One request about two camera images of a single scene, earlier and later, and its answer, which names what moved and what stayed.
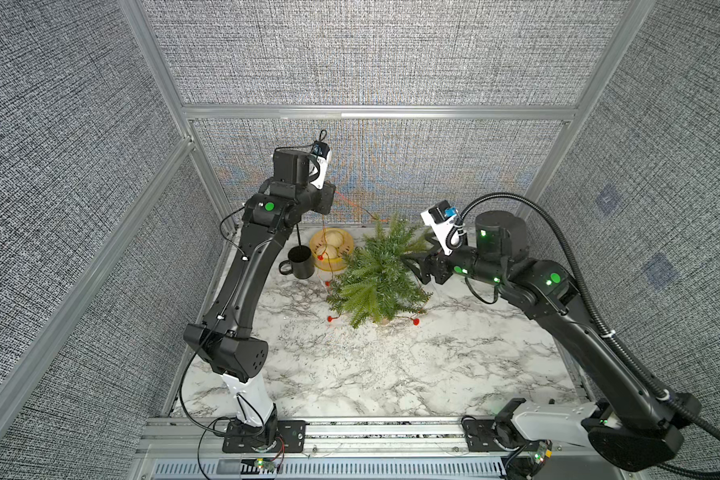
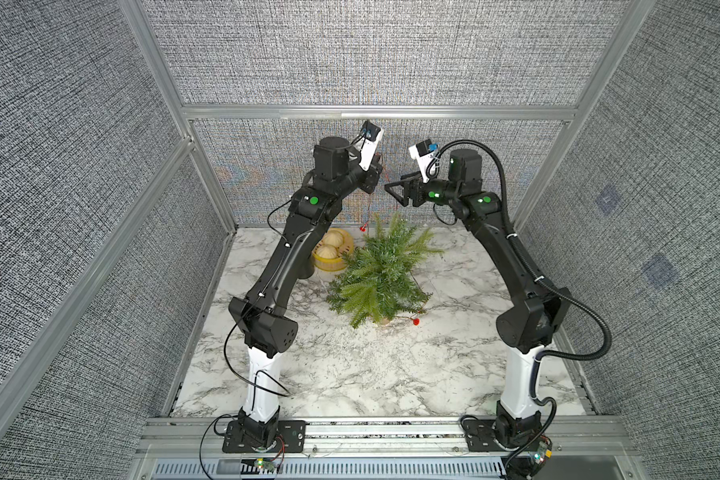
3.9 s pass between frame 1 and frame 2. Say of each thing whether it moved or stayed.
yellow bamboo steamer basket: stayed
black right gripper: moved
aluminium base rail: stayed
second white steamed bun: stayed
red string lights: moved
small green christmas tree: stayed
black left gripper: moved
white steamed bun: stayed
